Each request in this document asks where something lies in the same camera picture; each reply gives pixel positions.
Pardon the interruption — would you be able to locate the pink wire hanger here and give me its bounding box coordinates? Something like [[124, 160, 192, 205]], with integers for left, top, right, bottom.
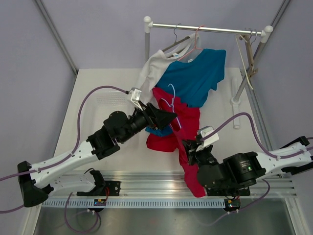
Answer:
[[179, 25, 205, 61]]

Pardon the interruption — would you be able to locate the grey hanger with white shirt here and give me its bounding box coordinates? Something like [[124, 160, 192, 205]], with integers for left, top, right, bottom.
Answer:
[[162, 23, 190, 52]]

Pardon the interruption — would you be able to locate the white slotted cable duct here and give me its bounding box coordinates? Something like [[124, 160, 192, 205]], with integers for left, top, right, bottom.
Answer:
[[43, 198, 225, 209]]

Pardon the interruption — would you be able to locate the white metal clothes rack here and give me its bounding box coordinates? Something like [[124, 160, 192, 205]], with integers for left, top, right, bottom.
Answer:
[[143, 16, 274, 115]]

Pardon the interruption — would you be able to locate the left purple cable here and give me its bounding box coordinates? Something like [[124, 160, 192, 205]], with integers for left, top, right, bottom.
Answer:
[[0, 85, 129, 232]]

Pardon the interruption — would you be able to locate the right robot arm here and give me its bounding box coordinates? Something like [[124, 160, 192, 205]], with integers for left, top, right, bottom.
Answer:
[[183, 136, 313, 197]]

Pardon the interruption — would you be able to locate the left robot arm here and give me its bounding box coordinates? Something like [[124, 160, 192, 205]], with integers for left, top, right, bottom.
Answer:
[[18, 103, 177, 208]]

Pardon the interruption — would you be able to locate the white t shirt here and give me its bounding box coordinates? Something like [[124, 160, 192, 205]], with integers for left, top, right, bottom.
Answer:
[[135, 33, 201, 103]]

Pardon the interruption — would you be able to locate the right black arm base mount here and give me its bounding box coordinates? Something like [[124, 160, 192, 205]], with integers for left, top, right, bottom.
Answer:
[[206, 188, 250, 212]]

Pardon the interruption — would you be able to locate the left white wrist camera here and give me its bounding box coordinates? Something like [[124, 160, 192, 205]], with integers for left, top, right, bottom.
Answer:
[[127, 88, 144, 111]]

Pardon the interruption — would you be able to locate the blue t shirt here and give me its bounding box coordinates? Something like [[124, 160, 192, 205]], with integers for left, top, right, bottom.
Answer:
[[145, 48, 227, 137]]

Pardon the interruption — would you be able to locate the red t shirt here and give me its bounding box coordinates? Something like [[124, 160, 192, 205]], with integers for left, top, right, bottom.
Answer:
[[146, 88, 205, 198]]

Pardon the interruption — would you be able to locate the wooden hanger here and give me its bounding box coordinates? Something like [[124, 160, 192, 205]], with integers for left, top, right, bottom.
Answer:
[[239, 35, 258, 80]]

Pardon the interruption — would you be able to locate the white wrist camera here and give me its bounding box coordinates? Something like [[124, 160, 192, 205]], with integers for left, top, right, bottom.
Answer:
[[196, 126, 219, 152], [127, 88, 144, 111]]

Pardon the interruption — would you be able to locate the light blue wire hanger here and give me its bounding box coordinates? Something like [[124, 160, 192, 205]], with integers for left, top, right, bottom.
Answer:
[[161, 83, 182, 129]]

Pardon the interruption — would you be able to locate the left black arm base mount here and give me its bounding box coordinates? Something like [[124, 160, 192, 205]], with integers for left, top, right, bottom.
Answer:
[[76, 168, 121, 196]]

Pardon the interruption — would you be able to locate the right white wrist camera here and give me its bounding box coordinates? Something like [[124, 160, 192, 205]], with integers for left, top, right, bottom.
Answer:
[[196, 126, 219, 152]]

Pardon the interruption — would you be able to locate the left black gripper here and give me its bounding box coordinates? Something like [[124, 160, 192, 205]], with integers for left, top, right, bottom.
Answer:
[[119, 101, 177, 144]]

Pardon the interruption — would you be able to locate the aluminium rail frame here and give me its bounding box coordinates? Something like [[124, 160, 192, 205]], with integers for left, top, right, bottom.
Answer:
[[31, 170, 298, 199]]

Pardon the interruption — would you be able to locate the clear plastic basket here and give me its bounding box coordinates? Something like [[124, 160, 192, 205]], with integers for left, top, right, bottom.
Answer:
[[81, 90, 134, 126]]

